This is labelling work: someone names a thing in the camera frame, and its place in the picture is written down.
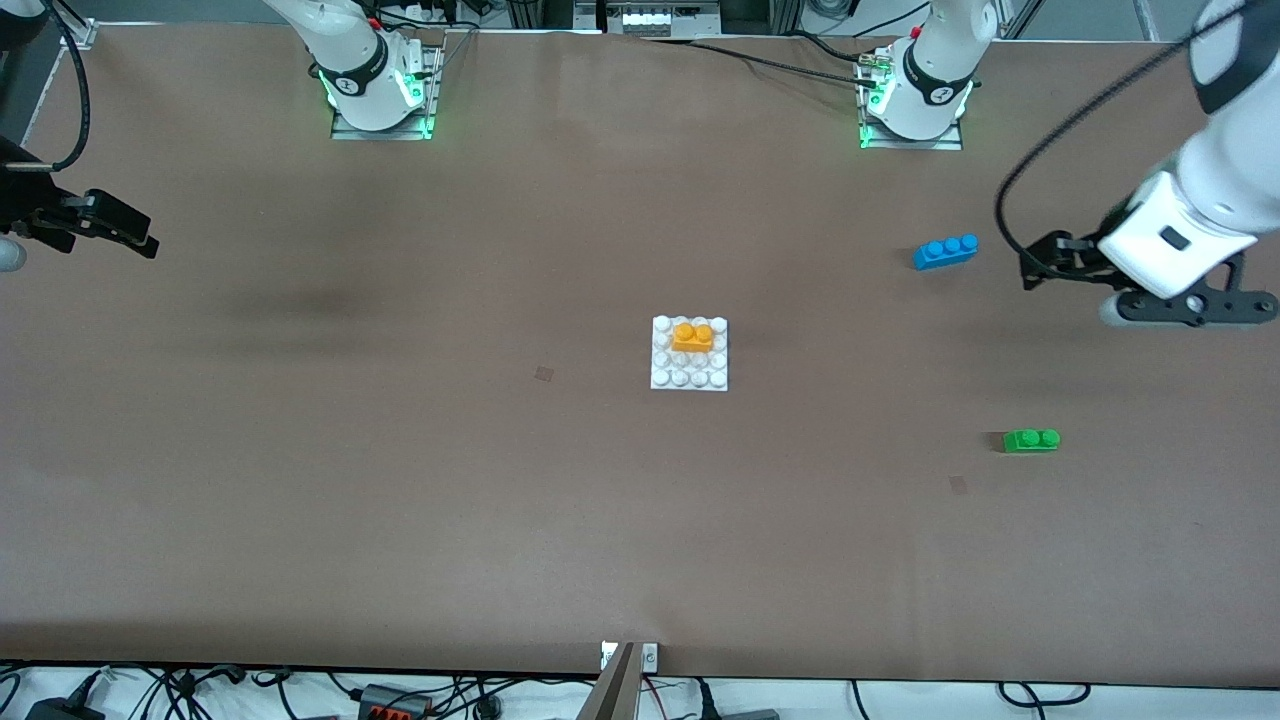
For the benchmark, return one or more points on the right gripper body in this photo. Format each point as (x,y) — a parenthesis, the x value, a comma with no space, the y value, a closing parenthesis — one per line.
(22,203)

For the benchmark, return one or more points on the yellow two-stud block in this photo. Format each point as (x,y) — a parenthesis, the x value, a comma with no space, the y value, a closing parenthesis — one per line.
(693,338)

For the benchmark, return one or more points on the white studded base plate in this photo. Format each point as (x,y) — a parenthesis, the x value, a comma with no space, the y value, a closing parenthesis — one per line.
(690,372)

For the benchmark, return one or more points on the blue three-stud block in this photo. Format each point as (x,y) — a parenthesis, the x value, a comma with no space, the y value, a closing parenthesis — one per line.
(945,252)

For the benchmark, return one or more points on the green two-stud block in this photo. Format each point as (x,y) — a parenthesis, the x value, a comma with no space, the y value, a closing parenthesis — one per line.
(1032,441)

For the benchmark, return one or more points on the white power strip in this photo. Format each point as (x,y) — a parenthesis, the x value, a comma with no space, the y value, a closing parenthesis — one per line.
(645,20)

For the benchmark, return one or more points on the black power adapter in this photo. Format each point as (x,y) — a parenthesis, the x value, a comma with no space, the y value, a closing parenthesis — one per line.
(62,711)

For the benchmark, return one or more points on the black box with orange levers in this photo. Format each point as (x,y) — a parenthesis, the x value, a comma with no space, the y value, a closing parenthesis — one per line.
(395,705)

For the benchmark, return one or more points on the metal table corner bracket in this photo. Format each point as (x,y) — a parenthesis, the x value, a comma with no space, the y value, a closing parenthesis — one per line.
(85,36)

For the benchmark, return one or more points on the small white metal bracket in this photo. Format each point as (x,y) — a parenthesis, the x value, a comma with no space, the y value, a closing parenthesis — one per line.
(649,657)

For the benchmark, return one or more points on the grey metal camera post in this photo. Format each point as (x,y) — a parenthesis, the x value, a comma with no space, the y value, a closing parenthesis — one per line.
(612,690)

